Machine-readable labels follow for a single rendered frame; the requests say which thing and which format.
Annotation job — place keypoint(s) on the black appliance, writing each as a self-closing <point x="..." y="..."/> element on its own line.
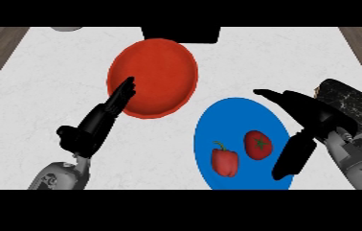
<point x="181" y="34"/>

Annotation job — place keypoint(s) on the dark marbled block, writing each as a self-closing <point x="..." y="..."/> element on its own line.
<point x="342" y="97"/>

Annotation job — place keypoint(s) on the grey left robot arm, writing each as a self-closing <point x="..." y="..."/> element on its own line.
<point x="64" y="175"/>

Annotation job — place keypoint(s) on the grey round object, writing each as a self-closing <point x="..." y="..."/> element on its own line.
<point x="66" y="28"/>

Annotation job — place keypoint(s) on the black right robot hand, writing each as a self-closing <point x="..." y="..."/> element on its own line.
<point x="311" y="113"/>

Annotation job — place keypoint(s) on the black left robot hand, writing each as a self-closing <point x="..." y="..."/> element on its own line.
<point x="97" y="126"/>

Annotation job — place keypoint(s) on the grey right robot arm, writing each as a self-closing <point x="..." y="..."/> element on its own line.
<point x="347" y="156"/>

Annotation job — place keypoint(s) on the blue plate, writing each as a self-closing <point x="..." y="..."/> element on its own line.
<point x="236" y="139"/>

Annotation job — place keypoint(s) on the red tomato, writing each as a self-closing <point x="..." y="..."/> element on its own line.
<point x="258" y="145"/>

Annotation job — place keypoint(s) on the red bell pepper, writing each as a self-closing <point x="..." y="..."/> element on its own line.
<point x="225" y="162"/>

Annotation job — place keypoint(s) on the red bowl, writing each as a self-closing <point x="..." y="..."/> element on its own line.
<point x="153" y="78"/>

